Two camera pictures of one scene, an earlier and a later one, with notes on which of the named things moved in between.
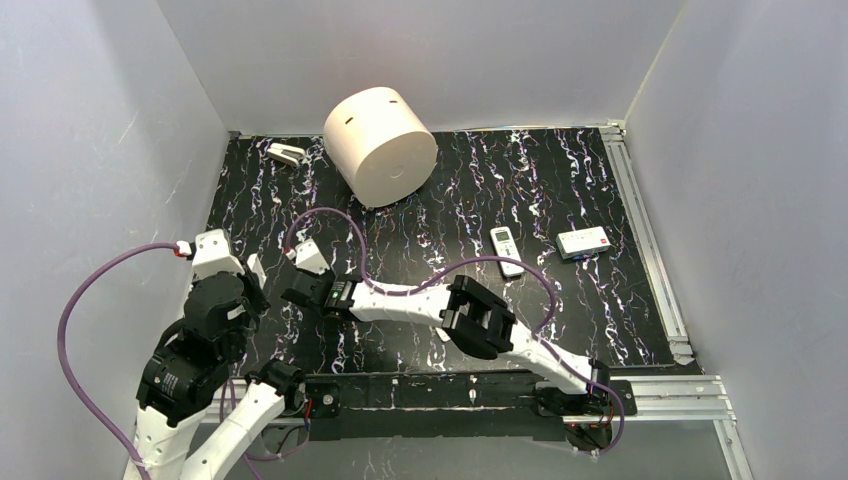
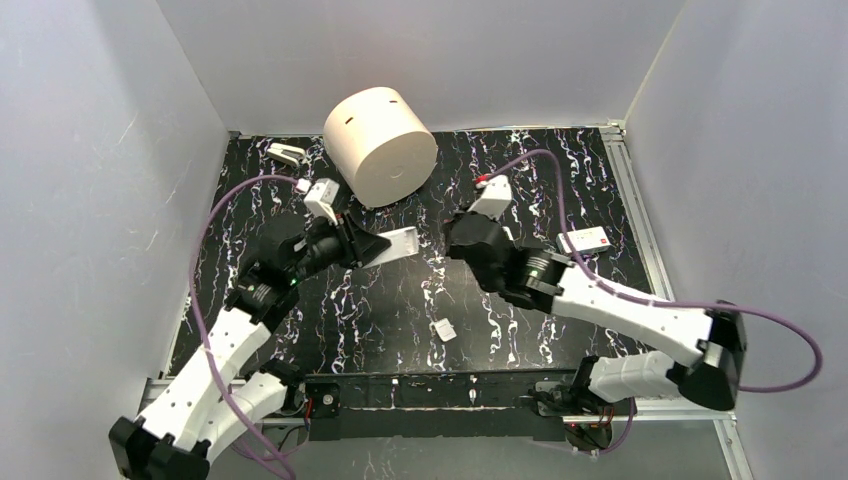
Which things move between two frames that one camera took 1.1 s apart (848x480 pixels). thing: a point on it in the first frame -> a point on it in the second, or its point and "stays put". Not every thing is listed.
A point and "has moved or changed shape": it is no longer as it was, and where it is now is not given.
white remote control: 256,266 has moved or changed shape
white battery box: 582,242 stays put
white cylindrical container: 381,147 stays put
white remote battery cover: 444,337 stays put
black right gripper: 303,288 -> 463,234
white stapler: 286,153 stays put
